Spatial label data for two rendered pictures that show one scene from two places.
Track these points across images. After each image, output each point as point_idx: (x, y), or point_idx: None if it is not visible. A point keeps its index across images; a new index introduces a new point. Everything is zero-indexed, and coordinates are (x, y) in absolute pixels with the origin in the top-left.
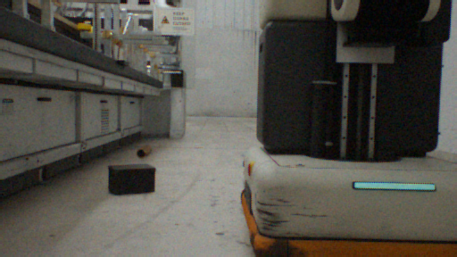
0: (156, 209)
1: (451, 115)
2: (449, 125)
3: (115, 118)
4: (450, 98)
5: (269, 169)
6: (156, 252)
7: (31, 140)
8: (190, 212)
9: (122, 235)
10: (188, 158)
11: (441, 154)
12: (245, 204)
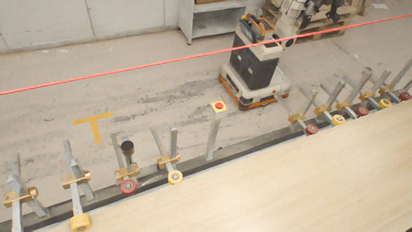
0: (246, 139)
1: (19, 22)
2: (20, 29)
3: None
4: (11, 11)
5: (289, 84)
6: (282, 122)
7: None
8: (243, 128)
9: None
10: (67, 194)
11: (19, 49)
12: (260, 103)
